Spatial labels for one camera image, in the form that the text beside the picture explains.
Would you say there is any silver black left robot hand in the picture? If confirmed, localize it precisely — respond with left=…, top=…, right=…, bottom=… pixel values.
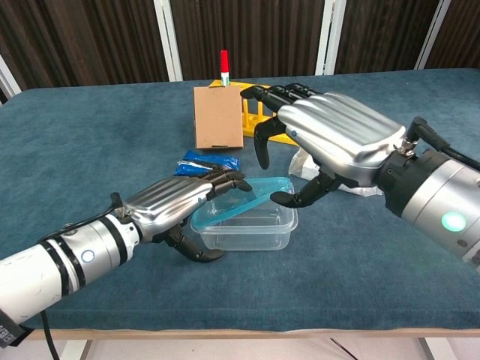
left=120, top=169, right=254, bottom=263

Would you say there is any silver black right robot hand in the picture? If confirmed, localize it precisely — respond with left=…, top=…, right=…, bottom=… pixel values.
left=239, top=82, right=410, bottom=209

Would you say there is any clear plastic container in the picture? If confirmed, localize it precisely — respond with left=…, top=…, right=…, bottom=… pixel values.
left=190, top=204, right=299, bottom=251

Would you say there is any blue container lid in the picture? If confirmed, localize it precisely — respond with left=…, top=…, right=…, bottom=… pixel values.
left=190, top=175, right=296, bottom=230

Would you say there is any brown cardboard box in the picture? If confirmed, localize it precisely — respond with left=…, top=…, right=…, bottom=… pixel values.
left=193, top=84, right=245, bottom=151

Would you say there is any blue snack packet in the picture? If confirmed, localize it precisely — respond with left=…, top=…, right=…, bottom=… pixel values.
left=174, top=149, right=241, bottom=177

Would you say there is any white tissue pack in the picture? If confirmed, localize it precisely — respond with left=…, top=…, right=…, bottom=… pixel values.
left=288, top=148, right=383, bottom=198

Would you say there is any blue table cloth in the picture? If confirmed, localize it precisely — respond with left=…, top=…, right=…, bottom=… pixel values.
left=0, top=67, right=480, bottom=333

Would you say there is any yellow plastic test tube rack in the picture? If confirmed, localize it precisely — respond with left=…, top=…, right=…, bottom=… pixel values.
left=208, top=79, right=301, bottom=146

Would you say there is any red capped tube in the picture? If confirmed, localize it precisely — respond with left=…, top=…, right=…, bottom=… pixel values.
left=219, top=49, right=231, bottom=88

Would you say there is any wooden edged table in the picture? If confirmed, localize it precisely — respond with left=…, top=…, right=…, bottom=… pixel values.
left=0, top=325, right=480, bottom=360

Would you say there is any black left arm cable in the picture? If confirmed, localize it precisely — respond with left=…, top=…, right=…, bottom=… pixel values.
left=39, top=192, right=125, bottom=360

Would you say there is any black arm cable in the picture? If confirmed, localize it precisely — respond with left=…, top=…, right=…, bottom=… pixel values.
left=39, top=192, right=125, bottom=360
left=408, top=116, right=480, bottom=170

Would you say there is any white metal frame post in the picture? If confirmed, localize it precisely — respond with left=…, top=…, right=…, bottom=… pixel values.
left=314, top=0, right=348, bottom=76
left=0, top=54, right=22, bottom=99
left=414, top=0, right=455, bottom=71
left=153, top=0, right=184, bottom=82

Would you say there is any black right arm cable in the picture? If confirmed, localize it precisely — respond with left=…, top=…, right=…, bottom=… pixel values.
left=408, top=116, right=480, bottom=170

